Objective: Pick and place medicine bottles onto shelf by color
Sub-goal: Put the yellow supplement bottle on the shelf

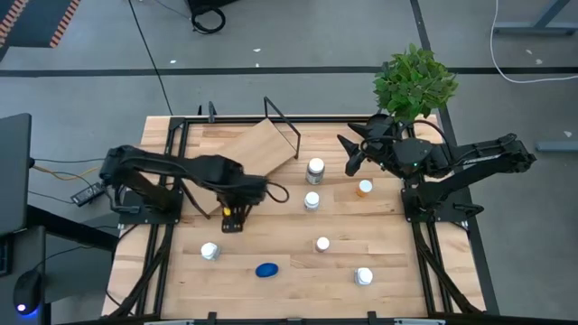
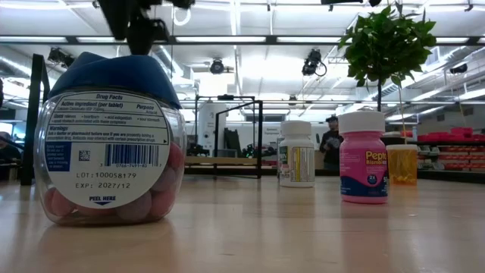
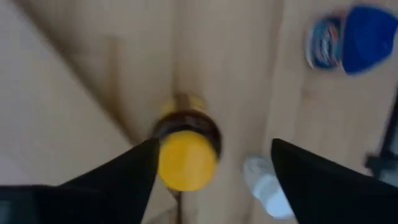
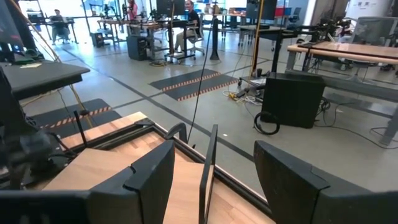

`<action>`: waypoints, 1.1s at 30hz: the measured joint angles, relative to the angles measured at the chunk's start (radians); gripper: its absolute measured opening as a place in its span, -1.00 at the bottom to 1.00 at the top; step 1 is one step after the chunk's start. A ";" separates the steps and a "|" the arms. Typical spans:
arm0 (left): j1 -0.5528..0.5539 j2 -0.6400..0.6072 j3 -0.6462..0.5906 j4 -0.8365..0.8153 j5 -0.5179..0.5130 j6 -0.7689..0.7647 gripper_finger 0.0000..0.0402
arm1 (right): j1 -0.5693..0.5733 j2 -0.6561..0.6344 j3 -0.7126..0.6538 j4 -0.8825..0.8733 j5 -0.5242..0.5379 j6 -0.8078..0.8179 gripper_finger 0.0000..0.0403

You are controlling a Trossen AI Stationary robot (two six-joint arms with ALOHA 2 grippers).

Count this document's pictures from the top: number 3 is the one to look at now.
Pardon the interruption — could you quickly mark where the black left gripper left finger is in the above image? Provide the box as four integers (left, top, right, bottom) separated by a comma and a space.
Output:
0, 138, 161, 224

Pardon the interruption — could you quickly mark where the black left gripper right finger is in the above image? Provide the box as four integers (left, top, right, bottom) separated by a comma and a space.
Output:
271, 138, 398, 224

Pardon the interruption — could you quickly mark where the small white-capped bottle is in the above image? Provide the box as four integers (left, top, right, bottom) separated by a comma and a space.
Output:
242, 154, 295, 220

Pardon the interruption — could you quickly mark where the brown bottle with yellow cap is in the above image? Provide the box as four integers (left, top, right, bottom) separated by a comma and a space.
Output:
151, 93, 222, 192

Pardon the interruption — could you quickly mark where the blue cap medicine bottle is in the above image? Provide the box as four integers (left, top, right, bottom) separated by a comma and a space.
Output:
305, 4, 397, 75

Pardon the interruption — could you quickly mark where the wooden shelf with black frame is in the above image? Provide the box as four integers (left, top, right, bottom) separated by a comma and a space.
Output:
364, 88, 398, 187

